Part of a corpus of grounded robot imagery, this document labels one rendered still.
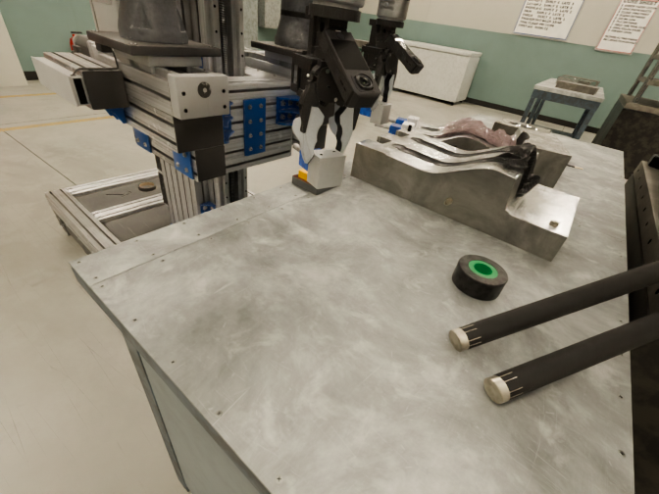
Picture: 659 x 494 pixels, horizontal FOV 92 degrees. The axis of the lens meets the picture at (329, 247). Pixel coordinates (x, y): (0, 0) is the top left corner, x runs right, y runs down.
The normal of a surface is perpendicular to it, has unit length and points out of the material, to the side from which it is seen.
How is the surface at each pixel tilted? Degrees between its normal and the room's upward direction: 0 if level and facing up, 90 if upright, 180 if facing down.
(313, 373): 0
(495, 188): 90
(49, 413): 0
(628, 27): 90
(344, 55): 33
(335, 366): 0
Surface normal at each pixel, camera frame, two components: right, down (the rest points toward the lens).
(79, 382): 0.13, -0.80
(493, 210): -0.62, 0.40
